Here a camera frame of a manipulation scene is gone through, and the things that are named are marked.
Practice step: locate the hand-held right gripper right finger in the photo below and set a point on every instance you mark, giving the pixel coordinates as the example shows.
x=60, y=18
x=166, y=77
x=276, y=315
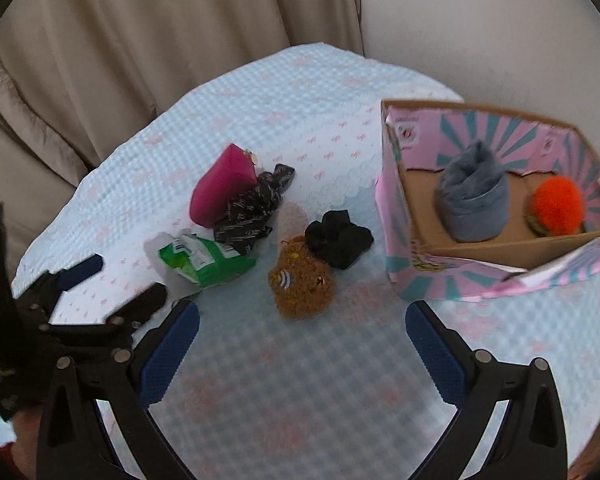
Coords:
x=436, y=355

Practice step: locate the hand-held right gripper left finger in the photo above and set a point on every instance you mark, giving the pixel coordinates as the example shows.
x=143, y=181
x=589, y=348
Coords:
x=172, y=355

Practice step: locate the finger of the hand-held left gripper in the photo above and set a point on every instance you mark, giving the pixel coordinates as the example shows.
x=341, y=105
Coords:
x=82, y=270
x=142, y=300

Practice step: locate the pink striped cardboard box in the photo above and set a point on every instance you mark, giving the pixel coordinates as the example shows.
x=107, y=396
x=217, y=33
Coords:
x=430, y=280

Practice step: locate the green wet wipes packet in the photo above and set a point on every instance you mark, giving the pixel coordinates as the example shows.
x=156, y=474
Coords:
x=210, y=260

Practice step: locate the black patterned cloth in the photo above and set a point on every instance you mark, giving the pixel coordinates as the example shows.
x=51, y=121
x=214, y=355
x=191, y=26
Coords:
x=247, y=210

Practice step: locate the magenta pouch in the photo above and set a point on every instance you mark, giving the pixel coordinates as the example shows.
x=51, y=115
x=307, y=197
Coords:
x=220, y=185

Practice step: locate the brown plush bear toy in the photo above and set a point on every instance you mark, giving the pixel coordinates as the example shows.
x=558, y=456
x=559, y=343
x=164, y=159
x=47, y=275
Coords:
x=300, y=280

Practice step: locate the black scrunchie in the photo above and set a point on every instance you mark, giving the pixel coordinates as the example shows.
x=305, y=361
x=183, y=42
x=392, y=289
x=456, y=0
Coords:
x=340, y=240

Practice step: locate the grey fuzzy sock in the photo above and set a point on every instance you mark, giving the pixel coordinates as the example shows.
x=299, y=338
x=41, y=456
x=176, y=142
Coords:
x=472, y=195

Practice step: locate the orange fluffy pompom toy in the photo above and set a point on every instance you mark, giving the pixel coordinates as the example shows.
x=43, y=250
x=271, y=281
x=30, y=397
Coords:
x=557, y=202

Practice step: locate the beige curtain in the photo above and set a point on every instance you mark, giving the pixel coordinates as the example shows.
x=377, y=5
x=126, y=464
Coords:
x=130, y=35

